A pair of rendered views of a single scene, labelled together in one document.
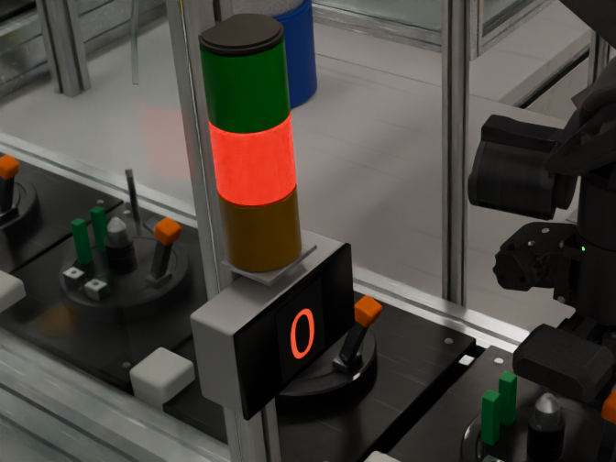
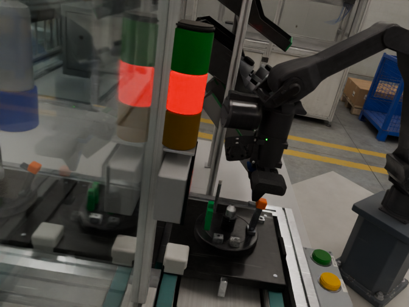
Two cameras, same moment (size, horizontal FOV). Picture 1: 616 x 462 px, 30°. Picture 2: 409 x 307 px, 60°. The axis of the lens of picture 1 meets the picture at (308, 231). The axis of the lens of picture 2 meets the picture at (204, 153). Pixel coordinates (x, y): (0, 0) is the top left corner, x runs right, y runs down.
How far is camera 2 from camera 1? 0.45 m
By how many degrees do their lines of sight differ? 36
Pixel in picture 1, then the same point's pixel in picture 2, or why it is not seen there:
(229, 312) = (175, 171)
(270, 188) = (199, 105)
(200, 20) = (179, 14)
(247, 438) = (149, 242)
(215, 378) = (167, 206)
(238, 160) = (191, 90)
